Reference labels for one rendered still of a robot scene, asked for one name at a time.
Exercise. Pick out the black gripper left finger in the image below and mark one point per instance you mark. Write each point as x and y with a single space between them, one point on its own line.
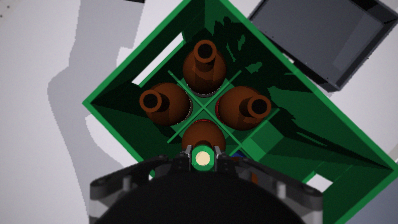
107 190

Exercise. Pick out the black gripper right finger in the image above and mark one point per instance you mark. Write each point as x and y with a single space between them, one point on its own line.
305 200

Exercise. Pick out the dark green crate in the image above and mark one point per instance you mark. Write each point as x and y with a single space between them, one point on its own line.
304 134

